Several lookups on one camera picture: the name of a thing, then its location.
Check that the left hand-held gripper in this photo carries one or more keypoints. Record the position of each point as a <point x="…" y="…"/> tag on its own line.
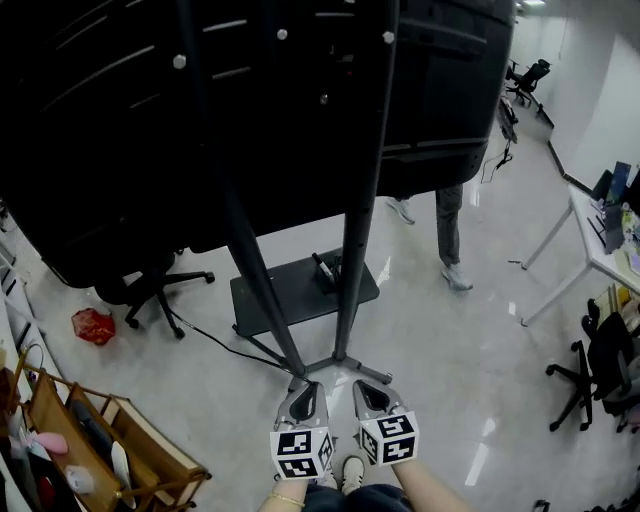
<point x="300" y="452"/>

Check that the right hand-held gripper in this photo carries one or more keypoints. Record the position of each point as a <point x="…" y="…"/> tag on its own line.
<point x="389" y="439"/>

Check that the black screen stand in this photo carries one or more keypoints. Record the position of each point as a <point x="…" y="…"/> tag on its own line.
<point x="352" y="260"/>

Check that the person's left forearm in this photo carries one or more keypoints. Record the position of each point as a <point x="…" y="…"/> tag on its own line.
<point x="289" y="495"/>

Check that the person's right forearm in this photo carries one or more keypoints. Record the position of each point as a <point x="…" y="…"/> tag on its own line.
<point x="425" y="487"/>

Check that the large black screen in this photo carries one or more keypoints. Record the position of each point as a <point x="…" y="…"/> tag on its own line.
<point x="115" y="150"/>

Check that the person's white shoe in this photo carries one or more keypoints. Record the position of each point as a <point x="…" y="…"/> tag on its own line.
<point x="353" y="474"/>
<point x="327" y="481"/>

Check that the person's dark trousers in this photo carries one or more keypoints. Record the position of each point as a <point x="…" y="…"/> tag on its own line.
<point x="360" y="500"/>

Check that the wooden storage rack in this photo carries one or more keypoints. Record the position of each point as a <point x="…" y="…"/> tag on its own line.
<point x="145" y="450"/>

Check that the red bag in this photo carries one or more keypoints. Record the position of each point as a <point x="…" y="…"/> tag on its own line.
<point x="94" y="327"/>

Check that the white plastic item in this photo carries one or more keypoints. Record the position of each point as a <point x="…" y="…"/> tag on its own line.
<point x="80" y="479"/>

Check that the black office chair with clothes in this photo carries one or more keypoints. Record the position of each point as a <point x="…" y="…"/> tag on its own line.
<point x="612" y="365"/>

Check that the pink soft item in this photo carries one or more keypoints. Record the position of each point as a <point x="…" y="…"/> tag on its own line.
<point x="52" y="442"/>

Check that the white table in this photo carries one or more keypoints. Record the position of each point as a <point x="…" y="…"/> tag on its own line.
<point x="582" y="240"/>

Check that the dark open laptop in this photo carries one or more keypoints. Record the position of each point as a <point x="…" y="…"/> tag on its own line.
<point x="607" y="185"/>

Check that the black mesh office chair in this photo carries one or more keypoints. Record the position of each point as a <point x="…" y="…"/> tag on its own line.
<point x="530" y="80"/>

